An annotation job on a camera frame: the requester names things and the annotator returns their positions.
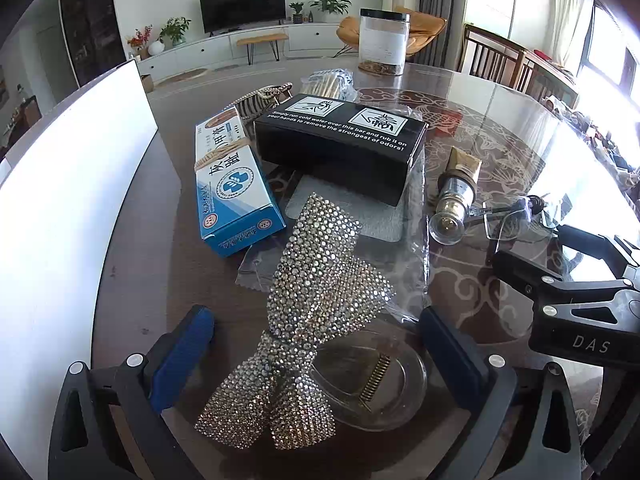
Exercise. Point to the gold cosmetic tube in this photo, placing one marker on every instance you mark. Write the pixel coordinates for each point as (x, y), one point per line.
(452, 200)

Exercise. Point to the red flower arrangement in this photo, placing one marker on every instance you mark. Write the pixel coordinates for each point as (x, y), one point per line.
(139, 40)

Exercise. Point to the wooden dining chair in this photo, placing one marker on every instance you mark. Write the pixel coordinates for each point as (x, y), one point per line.
(547, 80)
(490, 60)

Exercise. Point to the wooden bench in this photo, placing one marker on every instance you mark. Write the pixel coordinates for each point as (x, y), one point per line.
(262, 40)

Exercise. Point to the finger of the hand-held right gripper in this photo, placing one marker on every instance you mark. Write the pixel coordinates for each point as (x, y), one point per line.
(530, 275)
(605, 247)

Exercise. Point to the pile of assorted clutter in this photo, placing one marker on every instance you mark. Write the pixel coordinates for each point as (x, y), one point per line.
(605, 145)

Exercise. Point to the orange lounge chair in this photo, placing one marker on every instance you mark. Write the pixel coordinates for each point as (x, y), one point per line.
(425, 30)

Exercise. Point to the dark glass display cabinet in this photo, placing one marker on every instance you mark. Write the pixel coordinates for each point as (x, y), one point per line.
(92, 20)

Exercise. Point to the grey curtain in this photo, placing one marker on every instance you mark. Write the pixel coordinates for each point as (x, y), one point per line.
(440, 5)

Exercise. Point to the rhinestone bow hair clip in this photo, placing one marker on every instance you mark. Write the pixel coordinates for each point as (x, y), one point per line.
(320, 270)

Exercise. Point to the large leafy potted plant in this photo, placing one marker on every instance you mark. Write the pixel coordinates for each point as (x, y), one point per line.
(327, 4)

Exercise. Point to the bagged grey phone case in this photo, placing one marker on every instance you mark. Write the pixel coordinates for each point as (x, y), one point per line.
(385, 217)

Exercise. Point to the beaded striped hair clip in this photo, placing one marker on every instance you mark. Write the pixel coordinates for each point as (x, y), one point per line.
(250, 107)

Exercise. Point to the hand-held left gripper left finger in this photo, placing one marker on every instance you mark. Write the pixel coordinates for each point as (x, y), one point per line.
(182, 355)

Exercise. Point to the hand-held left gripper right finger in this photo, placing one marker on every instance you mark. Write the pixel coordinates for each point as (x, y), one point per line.
(450, 355)

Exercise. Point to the bag of wooden chopsticks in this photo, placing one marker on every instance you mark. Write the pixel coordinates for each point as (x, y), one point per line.
(327, 85)

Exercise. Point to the rimless eyeglasses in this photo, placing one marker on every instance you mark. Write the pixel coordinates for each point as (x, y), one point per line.
(505, 225)

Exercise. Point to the white round vase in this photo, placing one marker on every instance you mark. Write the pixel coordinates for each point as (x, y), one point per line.
(156, 48)

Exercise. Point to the white television cabinet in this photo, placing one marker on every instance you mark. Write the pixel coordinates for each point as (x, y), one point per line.
(210, 50)

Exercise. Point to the black printed box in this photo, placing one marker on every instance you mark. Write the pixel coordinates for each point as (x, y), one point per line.
(340, 155)

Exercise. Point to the small potted plant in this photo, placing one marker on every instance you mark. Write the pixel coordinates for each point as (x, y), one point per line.
(296, 10)

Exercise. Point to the cardboard box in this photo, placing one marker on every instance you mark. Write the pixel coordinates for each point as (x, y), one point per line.
(147, 83)

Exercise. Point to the round patterned glass desktop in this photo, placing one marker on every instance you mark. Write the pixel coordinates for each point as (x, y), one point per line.
(500, 120)

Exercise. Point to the blue medicine box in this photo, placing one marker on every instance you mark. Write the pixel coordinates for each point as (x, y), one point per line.
(235, 200)

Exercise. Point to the bushy green potted plant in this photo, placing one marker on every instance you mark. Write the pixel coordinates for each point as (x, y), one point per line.
(175, 30)

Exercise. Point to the clear jar with black lid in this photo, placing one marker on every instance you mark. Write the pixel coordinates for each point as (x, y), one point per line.
(382, 40)

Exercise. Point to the black television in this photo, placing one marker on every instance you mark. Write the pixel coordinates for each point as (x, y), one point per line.
(242, 5)

